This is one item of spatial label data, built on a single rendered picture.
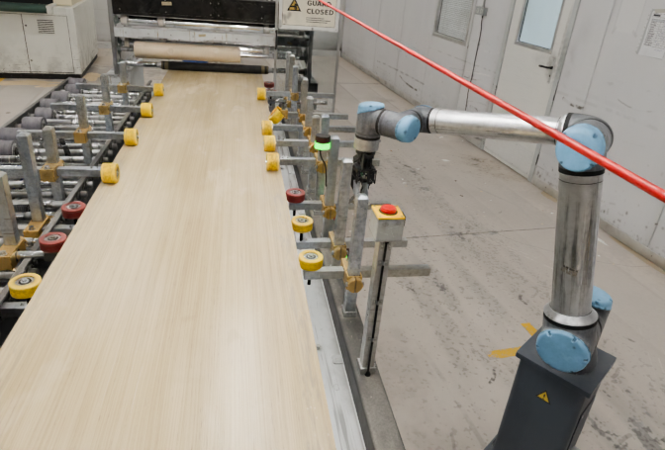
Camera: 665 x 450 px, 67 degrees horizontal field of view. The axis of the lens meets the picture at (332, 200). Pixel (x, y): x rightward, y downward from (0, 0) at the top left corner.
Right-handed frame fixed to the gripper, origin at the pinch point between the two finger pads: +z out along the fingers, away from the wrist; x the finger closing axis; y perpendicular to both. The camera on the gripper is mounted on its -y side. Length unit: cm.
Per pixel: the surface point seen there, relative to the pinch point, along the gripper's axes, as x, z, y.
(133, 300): -73, 8, 50
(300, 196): -20.1, 7.5, -16.6
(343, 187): -8.7, -8.7, 10.5
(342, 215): -8.0, 2.2, 10.5
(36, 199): -116, 6, -10
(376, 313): -8, 5, 62
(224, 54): -55, -7, -246
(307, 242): -19.6, 15.9, 6.5
